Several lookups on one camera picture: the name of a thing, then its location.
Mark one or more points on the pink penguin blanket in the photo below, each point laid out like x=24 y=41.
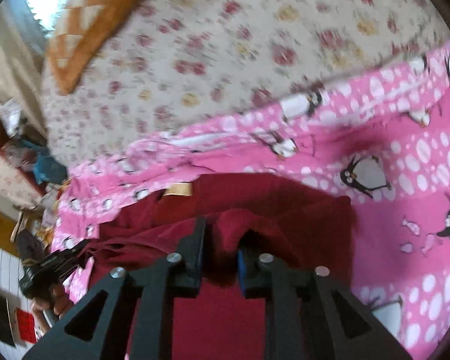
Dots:
x=381 y=139

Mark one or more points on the orange checkered quilt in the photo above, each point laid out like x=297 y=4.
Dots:
x=80 y=30

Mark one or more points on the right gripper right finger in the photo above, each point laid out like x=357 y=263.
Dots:
x=308 y=316

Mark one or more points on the person's left hand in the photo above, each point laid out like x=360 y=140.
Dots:
x=61 y=304

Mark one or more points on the beige curtain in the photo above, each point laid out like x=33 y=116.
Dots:
x=22 y=50

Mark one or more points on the blue plastic bag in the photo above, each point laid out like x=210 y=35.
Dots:
x=46 y=168

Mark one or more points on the floral bed sheet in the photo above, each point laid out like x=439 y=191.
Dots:
x=176 y=62

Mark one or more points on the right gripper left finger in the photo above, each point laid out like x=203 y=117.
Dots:
x=129 y=314

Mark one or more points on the dark red sweater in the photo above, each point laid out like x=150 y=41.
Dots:
x=304 y=227

